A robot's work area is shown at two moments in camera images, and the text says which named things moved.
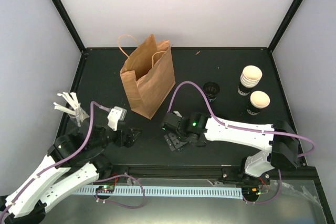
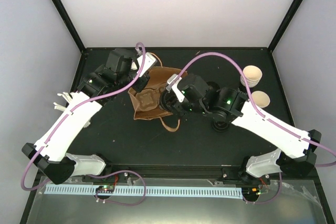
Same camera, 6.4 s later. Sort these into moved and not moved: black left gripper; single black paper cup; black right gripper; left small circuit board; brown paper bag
Moved: black left gripper; black right gripper; brown paper bag
Not moved: single black paper cup; left small circuit board
